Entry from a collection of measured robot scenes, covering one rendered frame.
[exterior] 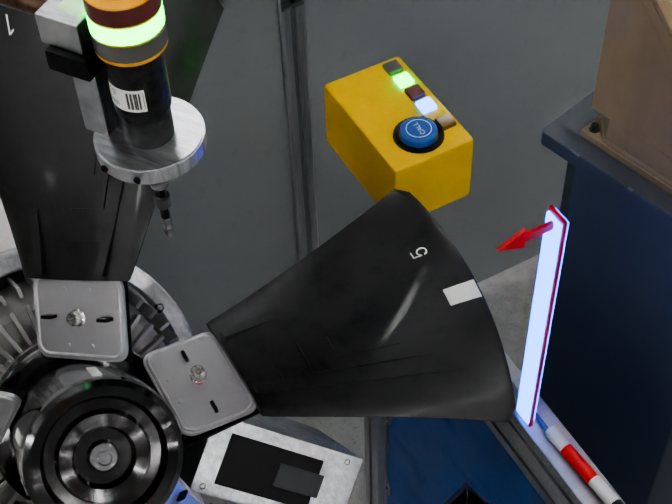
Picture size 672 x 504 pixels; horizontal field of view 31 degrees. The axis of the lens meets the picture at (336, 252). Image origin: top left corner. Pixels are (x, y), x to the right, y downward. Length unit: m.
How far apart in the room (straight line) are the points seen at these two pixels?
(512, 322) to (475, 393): 1.48
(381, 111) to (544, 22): 0.78
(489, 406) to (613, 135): 0.47
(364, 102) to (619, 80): 0.28
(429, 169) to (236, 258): 0.79
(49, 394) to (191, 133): 0.25
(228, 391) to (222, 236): 1.03
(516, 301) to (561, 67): 0.57
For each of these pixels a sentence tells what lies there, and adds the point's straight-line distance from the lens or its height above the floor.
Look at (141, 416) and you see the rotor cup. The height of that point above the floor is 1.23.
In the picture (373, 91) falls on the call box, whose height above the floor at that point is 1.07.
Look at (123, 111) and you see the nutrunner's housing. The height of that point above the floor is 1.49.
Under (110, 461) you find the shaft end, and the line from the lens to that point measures 0.92.
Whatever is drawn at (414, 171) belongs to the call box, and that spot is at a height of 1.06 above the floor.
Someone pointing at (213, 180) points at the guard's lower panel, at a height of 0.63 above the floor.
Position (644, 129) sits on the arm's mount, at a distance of 1.37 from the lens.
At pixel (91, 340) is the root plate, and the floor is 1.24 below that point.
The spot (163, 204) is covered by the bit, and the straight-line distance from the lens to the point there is 0.82.
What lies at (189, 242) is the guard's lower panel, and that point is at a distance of 1.97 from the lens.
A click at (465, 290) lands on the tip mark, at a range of 1.06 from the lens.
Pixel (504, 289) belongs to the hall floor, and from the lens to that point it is 2.56.
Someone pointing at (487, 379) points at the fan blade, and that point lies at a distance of 1.04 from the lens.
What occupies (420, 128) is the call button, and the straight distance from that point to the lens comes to 1.31.
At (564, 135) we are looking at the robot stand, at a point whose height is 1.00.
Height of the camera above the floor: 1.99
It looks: 50 degrees down
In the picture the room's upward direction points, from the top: 3 degrees counter-clockwise
